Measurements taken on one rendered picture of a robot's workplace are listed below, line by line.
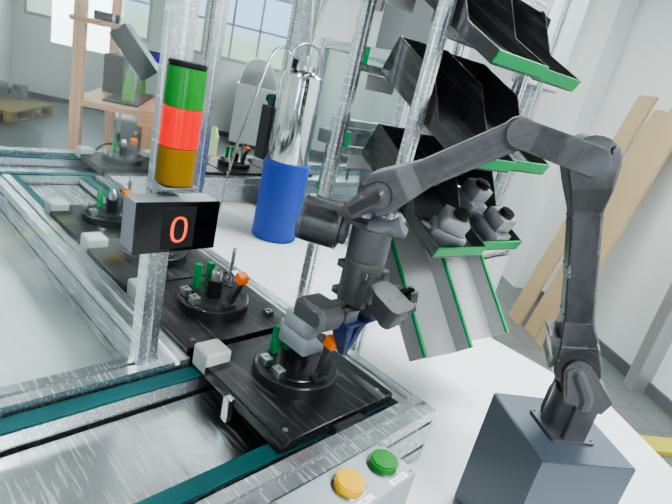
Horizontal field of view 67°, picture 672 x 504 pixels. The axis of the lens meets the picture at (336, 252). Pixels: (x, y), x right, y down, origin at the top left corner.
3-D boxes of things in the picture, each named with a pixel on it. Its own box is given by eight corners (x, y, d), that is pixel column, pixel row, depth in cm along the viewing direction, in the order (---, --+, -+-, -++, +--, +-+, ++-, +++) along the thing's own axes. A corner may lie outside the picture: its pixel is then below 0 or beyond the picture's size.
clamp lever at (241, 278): (236, 305, 96) (250, 278, 92) (227, 307, 95) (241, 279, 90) (227, 291, 98) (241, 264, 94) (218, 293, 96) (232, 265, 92)
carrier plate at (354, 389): (390, 402, 86) (393, 392, 85) (280, 455, 69) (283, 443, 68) (299, 334, 101) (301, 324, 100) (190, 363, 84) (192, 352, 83)
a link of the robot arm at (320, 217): (402, 178, 70) (321, 157, 73) (392, 187, 63) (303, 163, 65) (382, 253, 74) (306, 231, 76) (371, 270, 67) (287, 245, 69)
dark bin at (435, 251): (479, 256, 95) (504, 229, 90) (431, 258, 87) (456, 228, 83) (407, 159, 110) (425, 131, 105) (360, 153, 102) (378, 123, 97)
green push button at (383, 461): (401, 473, 70) (405, 462, 70) (383, 485, 68) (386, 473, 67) (380, 455, 73) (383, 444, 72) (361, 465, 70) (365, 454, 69)
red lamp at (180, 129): (204, 151, 67) (210, 114, 65) (169, 149, 63) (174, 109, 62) (186, 141, 70) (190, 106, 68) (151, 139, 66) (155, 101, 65)
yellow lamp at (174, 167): (199, 187, 69) (204, 152, 67) (165, 187, 65) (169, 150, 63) (181, 176, 72) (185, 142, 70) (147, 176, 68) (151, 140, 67)
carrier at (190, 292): (294, 330, 102) (307, 273, 98) (186, 359, 85) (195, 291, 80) (228, 280, 117) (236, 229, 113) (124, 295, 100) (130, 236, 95)
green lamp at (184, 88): (210, 113, 65) (215, 73, 64) (174, 108, 62) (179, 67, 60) (190, 105, 68) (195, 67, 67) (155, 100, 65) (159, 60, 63)
